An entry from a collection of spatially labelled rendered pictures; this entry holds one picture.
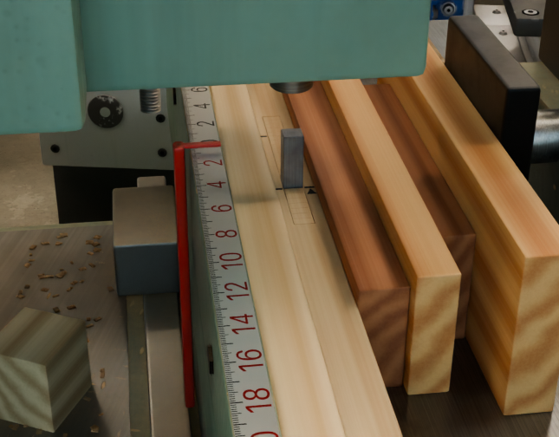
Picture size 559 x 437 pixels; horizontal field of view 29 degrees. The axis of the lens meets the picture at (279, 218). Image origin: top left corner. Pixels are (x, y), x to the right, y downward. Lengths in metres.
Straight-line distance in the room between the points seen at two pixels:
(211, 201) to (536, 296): 0.13
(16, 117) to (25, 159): 2.25
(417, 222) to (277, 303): 0.07
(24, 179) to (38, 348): 2.01
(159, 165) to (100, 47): 0.64
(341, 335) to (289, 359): 0.03
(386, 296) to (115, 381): 0.23
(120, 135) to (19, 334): 0.50
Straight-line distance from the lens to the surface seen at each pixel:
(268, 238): 0.42
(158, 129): 1.04
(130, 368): 0.61
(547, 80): 0.56
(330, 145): 0.51
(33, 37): 0.38
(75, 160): 1.07
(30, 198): 2.47
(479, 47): 0.49
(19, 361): 0.55
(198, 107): 0.52
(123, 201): 0.66
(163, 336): 0.60
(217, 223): 0.42
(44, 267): 0.70
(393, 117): 0.53
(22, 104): 0.39
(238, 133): 0.51
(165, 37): 0.42
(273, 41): 0.42
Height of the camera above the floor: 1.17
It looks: 30 degrees down
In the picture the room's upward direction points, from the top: straight up
